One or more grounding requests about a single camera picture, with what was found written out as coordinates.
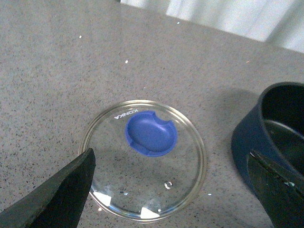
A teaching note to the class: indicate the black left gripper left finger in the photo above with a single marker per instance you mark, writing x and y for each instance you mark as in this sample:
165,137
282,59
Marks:
56,203

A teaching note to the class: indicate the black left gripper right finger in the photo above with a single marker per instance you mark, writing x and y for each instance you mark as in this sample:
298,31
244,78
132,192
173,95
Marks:
280,192

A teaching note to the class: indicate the glass lid blue knob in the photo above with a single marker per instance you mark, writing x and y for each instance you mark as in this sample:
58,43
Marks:
150,160

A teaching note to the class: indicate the blue saucepan with handle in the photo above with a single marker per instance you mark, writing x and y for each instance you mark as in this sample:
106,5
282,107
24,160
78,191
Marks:
274,128

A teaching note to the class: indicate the pale curtain backdrop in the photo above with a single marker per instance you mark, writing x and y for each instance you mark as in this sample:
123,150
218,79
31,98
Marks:
278,22

